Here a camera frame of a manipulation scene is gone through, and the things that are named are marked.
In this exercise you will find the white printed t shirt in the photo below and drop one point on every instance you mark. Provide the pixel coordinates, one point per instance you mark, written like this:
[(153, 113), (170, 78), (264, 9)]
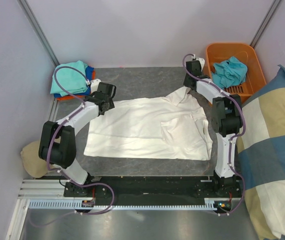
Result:
[(171, 127)]

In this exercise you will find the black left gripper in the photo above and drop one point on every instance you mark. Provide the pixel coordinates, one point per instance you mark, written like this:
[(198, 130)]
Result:
[(111, 104)]

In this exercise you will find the orange plastic basket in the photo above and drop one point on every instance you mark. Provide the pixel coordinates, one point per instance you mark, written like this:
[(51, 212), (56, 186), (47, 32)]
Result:
[(220, 51)]

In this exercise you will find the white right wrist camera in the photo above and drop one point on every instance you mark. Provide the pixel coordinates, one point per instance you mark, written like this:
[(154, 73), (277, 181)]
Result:
[(201, 61)]

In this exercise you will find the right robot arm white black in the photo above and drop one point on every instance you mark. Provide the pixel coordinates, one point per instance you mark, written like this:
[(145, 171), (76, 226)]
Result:
[(227, 120)]

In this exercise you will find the blue beige checked pillow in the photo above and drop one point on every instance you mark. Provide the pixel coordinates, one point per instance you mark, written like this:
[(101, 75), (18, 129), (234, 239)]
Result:
[(261, 151)]

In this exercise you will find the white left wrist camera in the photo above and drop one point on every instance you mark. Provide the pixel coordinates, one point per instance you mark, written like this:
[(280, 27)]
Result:
[(93, 85)]

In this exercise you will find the slotted white cable duct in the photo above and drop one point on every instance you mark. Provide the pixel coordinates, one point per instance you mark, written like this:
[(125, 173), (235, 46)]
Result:
[(210, 204)]

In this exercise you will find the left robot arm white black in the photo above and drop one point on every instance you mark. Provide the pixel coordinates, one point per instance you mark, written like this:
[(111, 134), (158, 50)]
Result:
[(58, 139)]

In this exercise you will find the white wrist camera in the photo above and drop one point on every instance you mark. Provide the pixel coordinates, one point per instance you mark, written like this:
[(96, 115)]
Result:
[(201, 61), (93, 85)]

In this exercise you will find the right aluminium corner post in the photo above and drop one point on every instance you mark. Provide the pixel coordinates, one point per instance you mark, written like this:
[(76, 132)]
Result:
[(275, 5)]

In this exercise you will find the crumpled teal t shirt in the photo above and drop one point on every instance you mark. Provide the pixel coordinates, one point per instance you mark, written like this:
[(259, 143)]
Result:
[(228, 73)]

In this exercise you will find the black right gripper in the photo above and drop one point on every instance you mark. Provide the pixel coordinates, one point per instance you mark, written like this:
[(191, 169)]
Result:
[(185, 83)]

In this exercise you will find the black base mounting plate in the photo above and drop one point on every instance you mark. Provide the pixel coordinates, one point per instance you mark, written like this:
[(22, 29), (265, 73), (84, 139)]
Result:
[(143, 191)]

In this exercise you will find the folded mint green t shirt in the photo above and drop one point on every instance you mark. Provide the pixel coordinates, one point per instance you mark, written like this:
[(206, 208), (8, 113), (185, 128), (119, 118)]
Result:
[(69, 79)]

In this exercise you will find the folded orange t shirt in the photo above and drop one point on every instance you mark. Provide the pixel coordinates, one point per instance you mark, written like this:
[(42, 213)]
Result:
[(90, 75)]

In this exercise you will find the aluminium corner post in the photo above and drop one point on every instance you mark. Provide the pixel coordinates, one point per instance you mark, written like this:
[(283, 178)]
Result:
[(38, 30), (275, 5)]

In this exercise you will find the left aluminium corner post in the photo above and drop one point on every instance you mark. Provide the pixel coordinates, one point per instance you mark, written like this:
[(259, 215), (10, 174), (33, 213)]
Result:
[(38, 30)]

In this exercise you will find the folded blue t shirt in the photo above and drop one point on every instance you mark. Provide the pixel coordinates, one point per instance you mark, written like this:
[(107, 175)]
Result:
[(89, 68)]

